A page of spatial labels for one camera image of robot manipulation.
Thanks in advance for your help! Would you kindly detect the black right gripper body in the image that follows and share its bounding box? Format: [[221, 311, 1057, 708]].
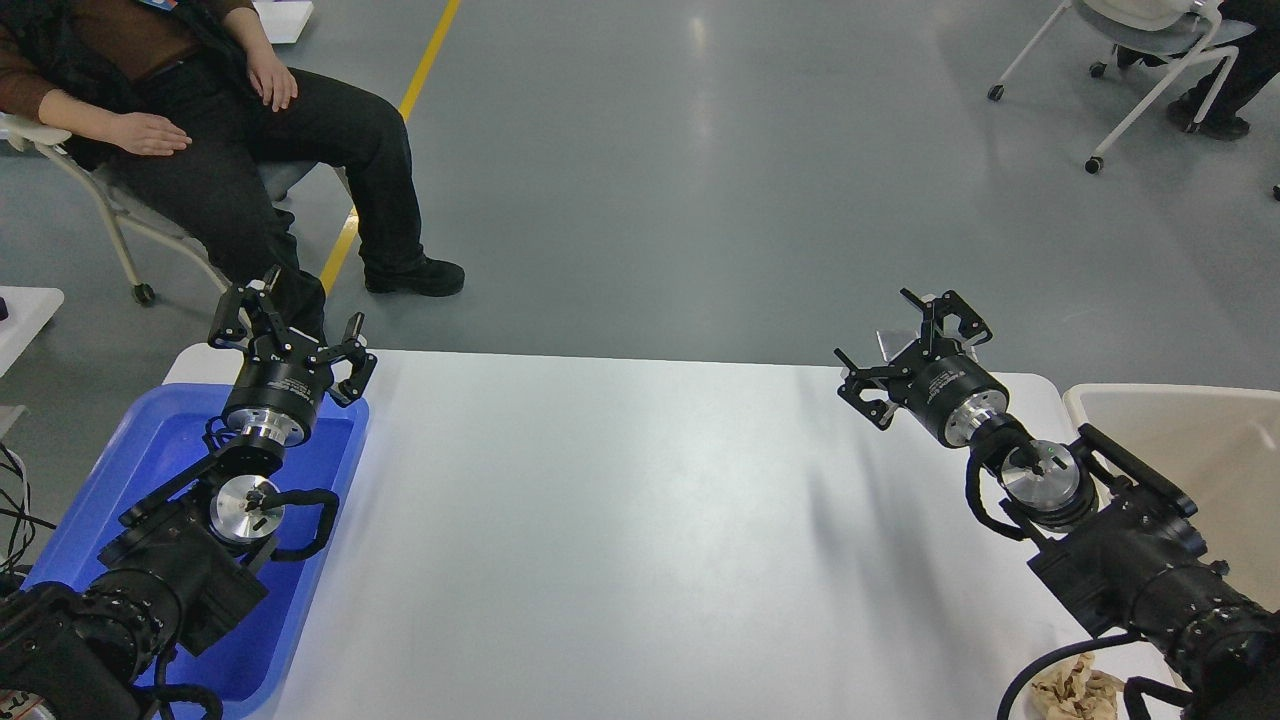
[[893, 340, 1009, 448]]

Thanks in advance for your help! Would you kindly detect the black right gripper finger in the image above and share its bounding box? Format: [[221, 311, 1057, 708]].
[[900, 288, 995, 360], [835, 348, 916, 430]]

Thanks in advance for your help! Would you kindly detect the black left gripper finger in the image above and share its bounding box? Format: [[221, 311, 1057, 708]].
[[310, 313, 378, 407], [207, 266, 291, 359]]

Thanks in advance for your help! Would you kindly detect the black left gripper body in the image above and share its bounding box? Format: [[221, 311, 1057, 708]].
[[221, 336, 333, 447]]

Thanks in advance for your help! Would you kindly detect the brown paper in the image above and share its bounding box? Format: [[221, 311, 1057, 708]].
[[1030, 651, 1125, 719]]

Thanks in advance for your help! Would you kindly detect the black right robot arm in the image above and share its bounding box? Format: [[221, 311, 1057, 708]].
[[837, 290, 1279, 719]]

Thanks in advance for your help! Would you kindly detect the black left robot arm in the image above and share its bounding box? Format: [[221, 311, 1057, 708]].
[[1, 269, 378, 719]]

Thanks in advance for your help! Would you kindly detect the left metal floor plate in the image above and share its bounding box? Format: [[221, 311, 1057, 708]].
[[876, 329, 929, 366]]

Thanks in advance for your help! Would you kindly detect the white chair left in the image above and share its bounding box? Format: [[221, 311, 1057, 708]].
[[0, 111, 351, 307]]

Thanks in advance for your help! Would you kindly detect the white chair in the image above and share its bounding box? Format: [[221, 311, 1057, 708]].
[[0, 111, 351, 307], [987, 1, 1254, 176]]

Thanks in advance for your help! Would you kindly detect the seated person in black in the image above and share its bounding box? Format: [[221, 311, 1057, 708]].
[[1, 1, 465, 337]]

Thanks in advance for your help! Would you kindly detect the white side table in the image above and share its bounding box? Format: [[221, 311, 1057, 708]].
[[1, 286, 65, 375]]

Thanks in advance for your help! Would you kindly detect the beige plastic bin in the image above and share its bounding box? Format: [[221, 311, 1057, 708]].
[[1062, 383, 1279, 611]]

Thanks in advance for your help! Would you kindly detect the blue plastic tray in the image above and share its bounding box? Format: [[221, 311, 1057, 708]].
[[28, 383, 370, 719]]

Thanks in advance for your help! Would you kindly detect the white box on floor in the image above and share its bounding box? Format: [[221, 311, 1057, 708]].
[[253, 1, 314, 45]]

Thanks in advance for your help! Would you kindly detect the white chair right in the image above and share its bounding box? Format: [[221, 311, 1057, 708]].
[[987, 1, 1254, 176]]

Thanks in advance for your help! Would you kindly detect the person legs top right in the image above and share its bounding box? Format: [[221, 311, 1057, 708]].
[[1166, 1, 1279, 142]]

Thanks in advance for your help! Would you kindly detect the black cables left edge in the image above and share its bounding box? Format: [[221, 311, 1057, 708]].
[[0, 439, 56, 582]]

